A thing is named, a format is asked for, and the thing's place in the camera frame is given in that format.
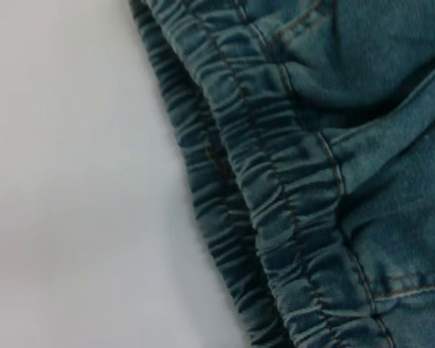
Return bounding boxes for blue denim shorts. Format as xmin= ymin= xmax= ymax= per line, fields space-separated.
xmin=128 ymin=0 xmax=435 ymax=348

